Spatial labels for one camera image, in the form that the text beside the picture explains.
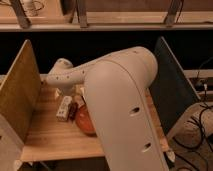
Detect orange ceramic bowl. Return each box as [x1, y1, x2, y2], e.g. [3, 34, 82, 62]
[75, 105, 96, 136]

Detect black cables on floor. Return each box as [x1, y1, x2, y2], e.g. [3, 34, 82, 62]
[173, 56, 213, 171]

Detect wooden shelf rail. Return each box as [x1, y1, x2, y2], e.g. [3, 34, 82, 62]
[0, 0, 213, 33]

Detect left wooden side panel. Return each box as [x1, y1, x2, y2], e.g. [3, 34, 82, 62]
[0, 40, 41, 144]

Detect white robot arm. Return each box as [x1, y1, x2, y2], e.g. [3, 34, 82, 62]
[46, 46, 169, 171]

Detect right dark side panel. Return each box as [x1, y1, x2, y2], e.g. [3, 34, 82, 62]
[150, 37, 200, 139]

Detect white container on shelf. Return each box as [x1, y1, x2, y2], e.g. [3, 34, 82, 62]
[23, 0, 38, 17]

